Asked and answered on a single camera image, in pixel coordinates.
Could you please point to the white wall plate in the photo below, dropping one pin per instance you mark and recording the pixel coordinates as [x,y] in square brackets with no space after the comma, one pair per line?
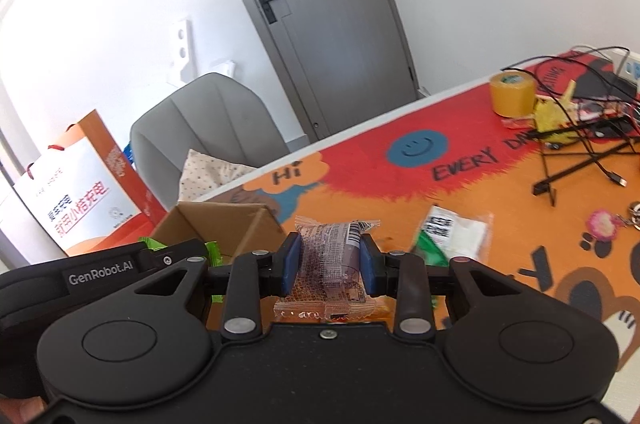
[180,51]

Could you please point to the white and orange paper bag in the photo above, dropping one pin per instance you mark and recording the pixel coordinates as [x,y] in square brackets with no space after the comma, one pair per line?
[85,199]

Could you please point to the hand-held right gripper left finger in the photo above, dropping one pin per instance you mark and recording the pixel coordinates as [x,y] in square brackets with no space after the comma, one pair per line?
[290,264]

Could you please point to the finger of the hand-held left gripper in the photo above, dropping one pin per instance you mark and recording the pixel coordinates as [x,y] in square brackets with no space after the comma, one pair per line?
[167,260]

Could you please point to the black stand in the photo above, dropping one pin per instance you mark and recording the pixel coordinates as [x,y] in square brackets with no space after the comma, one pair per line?
[575,168]

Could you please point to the orange clear snack packet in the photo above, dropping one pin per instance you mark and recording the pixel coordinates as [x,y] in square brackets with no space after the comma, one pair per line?
[327,254]

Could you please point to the colourful printed table mat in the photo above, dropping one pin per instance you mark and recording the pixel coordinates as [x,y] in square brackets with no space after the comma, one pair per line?
[350,174]

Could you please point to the grey chair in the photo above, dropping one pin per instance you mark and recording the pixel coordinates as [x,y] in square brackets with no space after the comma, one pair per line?
[210,118]

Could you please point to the green and white snack packet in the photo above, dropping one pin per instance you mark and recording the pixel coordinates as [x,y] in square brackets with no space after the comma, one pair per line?
[450,236]

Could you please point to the yellow paper object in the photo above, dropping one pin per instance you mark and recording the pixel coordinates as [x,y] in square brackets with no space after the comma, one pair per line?
[552,116]

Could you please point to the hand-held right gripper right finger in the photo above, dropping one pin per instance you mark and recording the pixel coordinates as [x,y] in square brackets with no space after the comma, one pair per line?
[370,264]

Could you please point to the dotted cushion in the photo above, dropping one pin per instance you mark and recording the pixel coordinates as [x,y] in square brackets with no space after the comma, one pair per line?
[210,174]

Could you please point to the white power strip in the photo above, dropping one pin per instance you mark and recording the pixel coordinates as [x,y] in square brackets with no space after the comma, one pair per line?
[631,68]

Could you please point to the small bright green snack packet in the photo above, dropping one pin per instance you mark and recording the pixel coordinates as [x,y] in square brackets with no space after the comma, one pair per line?
[214,261]

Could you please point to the person's left hand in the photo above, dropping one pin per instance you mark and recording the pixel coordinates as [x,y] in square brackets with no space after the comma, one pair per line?
[20,410]

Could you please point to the brown cardboard box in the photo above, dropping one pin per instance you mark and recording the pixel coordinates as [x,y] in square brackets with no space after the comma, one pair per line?
[240,229]

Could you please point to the yellow tape roll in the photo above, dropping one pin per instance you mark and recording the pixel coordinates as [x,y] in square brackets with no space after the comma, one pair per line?
[512,96]

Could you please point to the bunch of keys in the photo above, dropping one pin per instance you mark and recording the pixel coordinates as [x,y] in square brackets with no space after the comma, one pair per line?
[635,211]

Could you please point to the grey door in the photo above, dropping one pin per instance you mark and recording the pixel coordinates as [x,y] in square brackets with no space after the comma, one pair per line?
[320,18]

